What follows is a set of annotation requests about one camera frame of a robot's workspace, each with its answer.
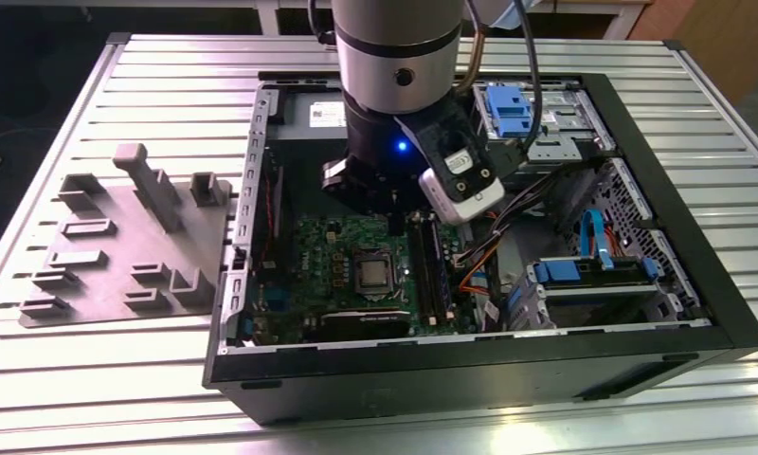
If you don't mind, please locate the black open PC case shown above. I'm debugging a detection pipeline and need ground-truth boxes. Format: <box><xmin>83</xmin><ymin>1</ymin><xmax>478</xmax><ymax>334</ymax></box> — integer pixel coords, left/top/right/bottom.
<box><xmin>202</xmin><ymin>70</ymin><xmax>758</xmax><ymax>426</ymax></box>

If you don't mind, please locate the hard disk in blue carrier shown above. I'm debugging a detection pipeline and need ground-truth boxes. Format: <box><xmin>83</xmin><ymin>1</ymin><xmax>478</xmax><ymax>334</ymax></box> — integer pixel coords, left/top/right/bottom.
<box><xmin>529</xmin><ymin>255</ymin><xmax>662</xmax><ymax>290</ymax></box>

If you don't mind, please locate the grey parts rack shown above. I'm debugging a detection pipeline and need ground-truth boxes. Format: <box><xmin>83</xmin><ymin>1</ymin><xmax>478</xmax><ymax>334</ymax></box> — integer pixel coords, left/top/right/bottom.
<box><xmin>15</xmin><ymin>143</ymin><xmax>235</xmax><ymax>329</ymax></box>

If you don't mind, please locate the black camera cable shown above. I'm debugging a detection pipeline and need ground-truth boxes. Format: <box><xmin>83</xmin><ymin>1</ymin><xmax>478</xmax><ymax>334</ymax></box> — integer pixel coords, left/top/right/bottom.
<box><xmin>498</xmin><ymin>0</ymin><xmax>543</xmax><ymax>162</ymax></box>

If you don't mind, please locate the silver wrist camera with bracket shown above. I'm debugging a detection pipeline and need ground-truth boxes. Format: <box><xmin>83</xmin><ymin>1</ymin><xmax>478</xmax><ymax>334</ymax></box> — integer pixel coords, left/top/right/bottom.
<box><xmin>394</xmin><ymin>104</ymin><xmax>507</xmax><ymax>226</ymax></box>

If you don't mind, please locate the silver CPU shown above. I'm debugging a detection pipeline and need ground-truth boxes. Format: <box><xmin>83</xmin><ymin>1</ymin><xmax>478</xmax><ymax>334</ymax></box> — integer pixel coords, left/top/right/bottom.
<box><xmin>355</xmin><ymin>261</ymin><xmax>391</xmax><ymax>290</ymax></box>

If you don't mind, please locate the RAM stick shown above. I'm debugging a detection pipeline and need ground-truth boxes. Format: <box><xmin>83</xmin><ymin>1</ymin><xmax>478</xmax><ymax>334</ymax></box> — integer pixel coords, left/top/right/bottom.
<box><xmin>431</xmin><ymin>222</ymin><xmax>455</xmax><ymax>324</ymax></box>
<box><xmin>414</xmin><ymin>222</ymin><xmax>437</xmax><ymax>324</ymax></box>

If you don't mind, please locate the black graphics card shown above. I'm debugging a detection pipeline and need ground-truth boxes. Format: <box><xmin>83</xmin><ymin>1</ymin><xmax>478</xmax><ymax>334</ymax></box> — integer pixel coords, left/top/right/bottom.
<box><xmin>311</xmin><ymin>307</ymin><xmax>411</xmax><ymax>341</ymax></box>

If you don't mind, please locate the grey power supply unit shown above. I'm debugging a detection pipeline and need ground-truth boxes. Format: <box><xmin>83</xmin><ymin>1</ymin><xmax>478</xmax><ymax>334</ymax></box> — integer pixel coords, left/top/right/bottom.
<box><xmin>270</xmin><ymin>90</ymin><xmax>350</xmax><ymax>217</ymax></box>

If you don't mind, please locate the green motherboard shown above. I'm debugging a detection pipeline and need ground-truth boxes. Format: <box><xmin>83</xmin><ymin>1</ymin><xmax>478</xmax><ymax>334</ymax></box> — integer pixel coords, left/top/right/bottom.
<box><xmin>251</xmin><ymin>208</ymin><xmax>501</xmax><ymax>342</ymax></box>

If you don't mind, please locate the orange wire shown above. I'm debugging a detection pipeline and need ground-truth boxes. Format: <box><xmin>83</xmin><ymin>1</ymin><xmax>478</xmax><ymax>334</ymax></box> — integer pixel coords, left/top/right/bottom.
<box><xmin>457</xmin><ymin>264</ymin><xmax>501</xmax><ymax>298</ymax></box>

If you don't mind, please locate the black cable bundle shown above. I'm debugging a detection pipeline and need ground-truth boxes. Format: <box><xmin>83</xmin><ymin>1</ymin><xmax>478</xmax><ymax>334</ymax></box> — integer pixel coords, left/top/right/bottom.
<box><xmin>478</xmin><ymin>163</ymin><xmax>601</xmax><ymax>266</ymax></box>

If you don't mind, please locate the grey cable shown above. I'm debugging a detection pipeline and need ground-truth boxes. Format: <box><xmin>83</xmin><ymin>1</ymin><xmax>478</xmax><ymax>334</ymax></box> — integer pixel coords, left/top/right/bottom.
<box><xmin>459</xmin><ymin>0</ymin><xmax>489</xmax><ymax>94</ymax></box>

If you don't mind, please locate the metal disk bay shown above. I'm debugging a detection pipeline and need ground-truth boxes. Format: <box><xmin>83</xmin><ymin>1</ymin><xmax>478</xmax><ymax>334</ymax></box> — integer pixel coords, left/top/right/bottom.
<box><xmin>501</xmin><ymin>255</ymin><xmax>713</xmax><ymax>331</ymax></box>

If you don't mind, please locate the cable with clear plug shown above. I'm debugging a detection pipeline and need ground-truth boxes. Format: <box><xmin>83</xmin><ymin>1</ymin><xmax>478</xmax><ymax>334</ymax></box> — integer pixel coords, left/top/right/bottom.
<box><xmin>306</xmin><ymin>0</ymin><xmax>339</xmax><ymax>51</ymax></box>

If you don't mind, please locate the blue drive bay latch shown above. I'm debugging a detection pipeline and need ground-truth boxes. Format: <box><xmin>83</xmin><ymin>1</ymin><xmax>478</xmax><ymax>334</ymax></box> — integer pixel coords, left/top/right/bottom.
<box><xmin>486</xmin><ymin>84</ymin><xmax>539</xmax><ymax>138</ymax></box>

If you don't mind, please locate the metal drive cage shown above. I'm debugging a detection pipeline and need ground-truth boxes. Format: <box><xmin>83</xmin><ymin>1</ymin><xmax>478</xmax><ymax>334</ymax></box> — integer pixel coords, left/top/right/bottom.
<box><xmin>470</xmin><ymin>82</ymin><xmax>614</xmax><ymax>191</ymax></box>

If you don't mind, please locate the blue flat wire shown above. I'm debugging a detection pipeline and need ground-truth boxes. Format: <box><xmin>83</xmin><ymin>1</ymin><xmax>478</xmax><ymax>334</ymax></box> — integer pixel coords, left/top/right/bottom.
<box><xmin>578</xmin><ymin>208</ymin><xmax>615</xmax><ymax>271</ymax></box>

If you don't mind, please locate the wooden cabinet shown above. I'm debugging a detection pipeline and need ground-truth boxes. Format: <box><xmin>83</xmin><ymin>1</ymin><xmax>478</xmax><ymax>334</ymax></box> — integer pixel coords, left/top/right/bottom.
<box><xmin>627</xmin><ymin>0</ymin><xmax>758</xmax><ymax>103</ymax></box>

